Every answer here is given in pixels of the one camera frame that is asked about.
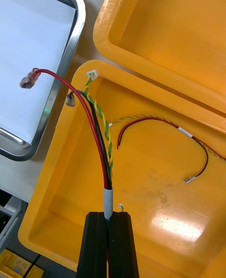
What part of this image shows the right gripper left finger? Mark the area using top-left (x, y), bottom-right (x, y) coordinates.
top-left (76, 212), bottom-right (109, 278)

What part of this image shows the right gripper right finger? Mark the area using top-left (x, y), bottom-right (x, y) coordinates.
top-left (107, 211), bottom-right (140, 278)

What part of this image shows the red black green-yellow wire harness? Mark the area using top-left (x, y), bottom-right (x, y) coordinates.
top-left (108, 115), bottom-right (226, 184)
top-left (19, 67), bottom-right (125, 221)

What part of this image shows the steel tray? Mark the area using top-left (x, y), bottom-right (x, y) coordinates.
top-left (0, 0), bottom-right (87, 162)

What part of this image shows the yellow-orange plastic bin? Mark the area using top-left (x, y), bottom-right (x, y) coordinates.
top-left (18, 59), bottom-right (226, 278)
top-left (93, 0), bottom-right (226, 116)

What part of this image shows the yellow plastic block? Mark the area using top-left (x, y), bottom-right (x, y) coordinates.
top-left (0, 248), bottom-right (45, 278)

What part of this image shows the grey metal frame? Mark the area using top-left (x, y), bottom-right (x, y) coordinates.
top-left (0, 195), bottom-right (28, 253)

